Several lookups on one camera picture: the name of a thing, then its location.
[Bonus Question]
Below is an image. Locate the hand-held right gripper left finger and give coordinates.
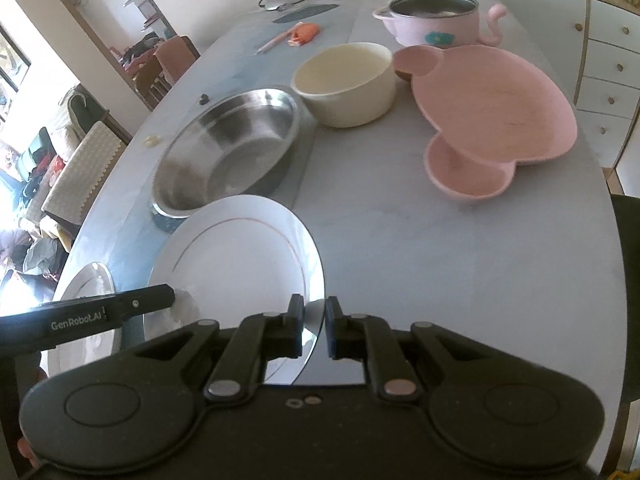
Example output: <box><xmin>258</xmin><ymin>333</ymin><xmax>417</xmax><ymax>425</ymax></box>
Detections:
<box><xmin>134</xmin><ymin>294</ymin><xmax>306</xmax><ymax>404</ymax></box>

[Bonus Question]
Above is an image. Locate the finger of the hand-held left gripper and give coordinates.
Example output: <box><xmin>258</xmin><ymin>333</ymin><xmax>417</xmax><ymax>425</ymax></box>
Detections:
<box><xmin>106</xmin><ymin>283</ymin><xmax>176</xmax><ymax>323</ymax></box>

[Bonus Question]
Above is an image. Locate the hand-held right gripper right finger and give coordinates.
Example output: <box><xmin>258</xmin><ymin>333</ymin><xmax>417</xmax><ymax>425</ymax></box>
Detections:
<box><xmin>324</xmin><ymin>297</ymin><xmax>497</xmax><ymax>404</ymax></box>

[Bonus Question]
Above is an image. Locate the small silver plate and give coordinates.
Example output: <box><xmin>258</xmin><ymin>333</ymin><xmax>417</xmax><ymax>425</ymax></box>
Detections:
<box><xmin>41</xmin><ymin>261</ymin><xmax>120</xmax><ymax>377</ymax></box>

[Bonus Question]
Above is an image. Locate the large silver plate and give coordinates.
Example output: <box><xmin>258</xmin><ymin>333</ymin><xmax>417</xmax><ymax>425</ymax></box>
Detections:
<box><xmin>143</xmin><ymin>194</ymin><xmax>326</xmax><ymax>386</ymax></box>

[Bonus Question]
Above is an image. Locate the stainless steel bowl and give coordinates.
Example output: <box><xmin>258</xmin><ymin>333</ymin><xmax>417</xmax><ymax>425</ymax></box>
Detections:
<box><xmin>150</xmin><ymin>87</ymin><xmax>302</xmax><ymax>219</ymax></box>

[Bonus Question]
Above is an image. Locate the cream round bowl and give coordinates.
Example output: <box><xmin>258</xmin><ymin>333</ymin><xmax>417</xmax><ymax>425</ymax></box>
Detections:
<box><xmin>290</xmin><ymin>42</ymin><xmax>397</xmax><ymax>129</ymax></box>

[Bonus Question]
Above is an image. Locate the pink mouse-shaped plate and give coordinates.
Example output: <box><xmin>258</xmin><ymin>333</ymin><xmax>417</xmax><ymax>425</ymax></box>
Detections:
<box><xmin>392</xmin><ymin>43</ymin><xmax>579</xmax><ymax>204</ymax></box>

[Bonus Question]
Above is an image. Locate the pink steel-lined pot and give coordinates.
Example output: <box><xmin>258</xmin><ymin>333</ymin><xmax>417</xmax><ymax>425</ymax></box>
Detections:
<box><xmin>372</xmin><ymin>0</ymin><xmax>507</xmax><ymax>49</ymax></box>

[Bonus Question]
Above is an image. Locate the pale blue printed tablecloth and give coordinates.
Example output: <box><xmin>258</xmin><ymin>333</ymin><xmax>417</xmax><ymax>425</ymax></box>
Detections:
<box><xmin>14</xmin><ymin>0</ymin><xmax>629</xmax><ymax>480</ymax></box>

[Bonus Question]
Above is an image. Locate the chair with cream cover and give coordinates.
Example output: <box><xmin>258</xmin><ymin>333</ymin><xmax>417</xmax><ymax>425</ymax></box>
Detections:
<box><xmin>39</xmin><ymin>120</ymin><xmax>127</xmax><ymax>242</ymax></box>

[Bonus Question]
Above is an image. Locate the wooden chair with pink cloth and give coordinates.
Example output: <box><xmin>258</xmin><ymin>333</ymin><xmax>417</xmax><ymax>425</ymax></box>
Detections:
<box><xmin>134</xmin><ymin>35</ymin><xmax>202</xmax><ymax>112</ymax></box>

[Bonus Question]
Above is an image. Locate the small orange object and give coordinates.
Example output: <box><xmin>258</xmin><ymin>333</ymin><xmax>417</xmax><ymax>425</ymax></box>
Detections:
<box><xmin>289</xmin><ymin>22</ymin><xmax>320</xmax><ymax>47</ymax></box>

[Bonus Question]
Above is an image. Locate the dark upholstered chair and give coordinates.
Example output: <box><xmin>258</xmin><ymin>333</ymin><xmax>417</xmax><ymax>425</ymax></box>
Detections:
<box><xmin>609</xmin><ymin>192</ymin><xmax>640</xmax><ymax>411</ymax></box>

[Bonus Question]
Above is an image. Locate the white drawer cabinet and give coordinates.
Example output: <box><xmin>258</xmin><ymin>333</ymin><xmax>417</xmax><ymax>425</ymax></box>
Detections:
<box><xmin>492</xmin><ymin>0</ymin><xmax>640</xmax><ymax>173</ymax></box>

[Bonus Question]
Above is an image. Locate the black framed wall picture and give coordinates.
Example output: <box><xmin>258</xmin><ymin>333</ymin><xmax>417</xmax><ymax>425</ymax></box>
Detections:
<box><xmin>0</xmin><ymin>25</ymin><xmax>32</xmax><ymax>94</ymax></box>

